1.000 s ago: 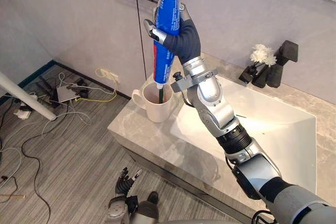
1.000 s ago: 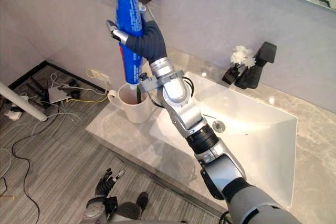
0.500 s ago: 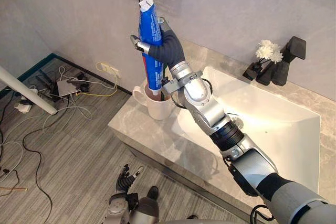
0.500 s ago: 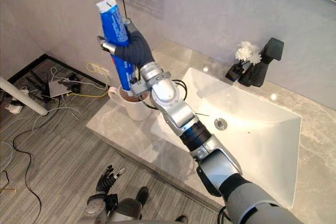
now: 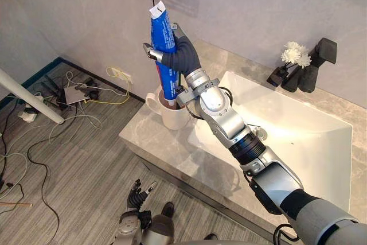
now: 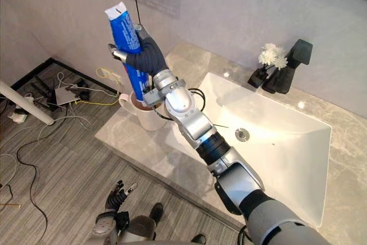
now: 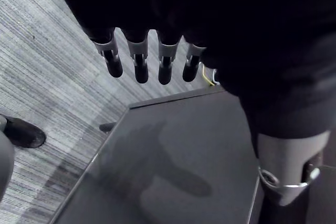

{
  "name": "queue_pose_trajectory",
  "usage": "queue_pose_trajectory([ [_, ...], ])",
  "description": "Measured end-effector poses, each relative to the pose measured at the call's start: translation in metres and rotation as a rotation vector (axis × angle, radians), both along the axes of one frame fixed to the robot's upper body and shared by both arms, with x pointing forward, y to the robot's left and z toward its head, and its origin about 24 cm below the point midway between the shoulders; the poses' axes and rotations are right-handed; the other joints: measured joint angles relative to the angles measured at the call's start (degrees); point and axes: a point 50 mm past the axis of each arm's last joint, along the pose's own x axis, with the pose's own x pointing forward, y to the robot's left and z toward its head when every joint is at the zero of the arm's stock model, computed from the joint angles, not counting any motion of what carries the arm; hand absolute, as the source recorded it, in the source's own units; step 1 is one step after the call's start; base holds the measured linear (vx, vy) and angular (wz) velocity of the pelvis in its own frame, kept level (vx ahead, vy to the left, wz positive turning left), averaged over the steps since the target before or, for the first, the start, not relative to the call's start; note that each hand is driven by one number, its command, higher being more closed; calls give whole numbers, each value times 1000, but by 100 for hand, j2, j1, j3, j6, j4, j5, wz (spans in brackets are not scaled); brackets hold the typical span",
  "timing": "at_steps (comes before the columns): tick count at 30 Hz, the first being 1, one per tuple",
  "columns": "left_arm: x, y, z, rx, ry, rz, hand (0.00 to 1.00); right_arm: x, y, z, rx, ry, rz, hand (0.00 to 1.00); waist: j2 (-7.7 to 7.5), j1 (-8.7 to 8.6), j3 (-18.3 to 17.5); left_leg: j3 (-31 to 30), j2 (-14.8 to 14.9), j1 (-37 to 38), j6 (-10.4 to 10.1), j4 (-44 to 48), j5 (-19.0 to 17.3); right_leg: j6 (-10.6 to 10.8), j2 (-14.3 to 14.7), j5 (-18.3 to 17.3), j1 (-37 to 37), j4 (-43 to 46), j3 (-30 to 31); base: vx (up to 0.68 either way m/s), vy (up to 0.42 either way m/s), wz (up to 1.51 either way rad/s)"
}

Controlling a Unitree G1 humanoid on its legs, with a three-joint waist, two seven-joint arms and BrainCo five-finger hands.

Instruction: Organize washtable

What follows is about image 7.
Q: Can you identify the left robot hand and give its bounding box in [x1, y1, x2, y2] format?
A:
[47, 0, 336, 207]

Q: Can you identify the small white fixture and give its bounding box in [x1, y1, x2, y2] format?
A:
[212, 68, 221, 85]

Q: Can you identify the dark grey table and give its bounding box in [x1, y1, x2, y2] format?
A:
[51, 87, 279, 224]

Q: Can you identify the black table leg base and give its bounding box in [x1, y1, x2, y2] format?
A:
[99, 122, 117, 133]

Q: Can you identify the robot dark foot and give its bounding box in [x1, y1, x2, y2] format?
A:
[0, 114, 47, 149]

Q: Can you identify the robot silver leg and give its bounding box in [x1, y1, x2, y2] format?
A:
[0, 119, 15, 200]

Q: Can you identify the yellow cable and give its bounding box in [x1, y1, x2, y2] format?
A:
[201, 63, 216, 87]

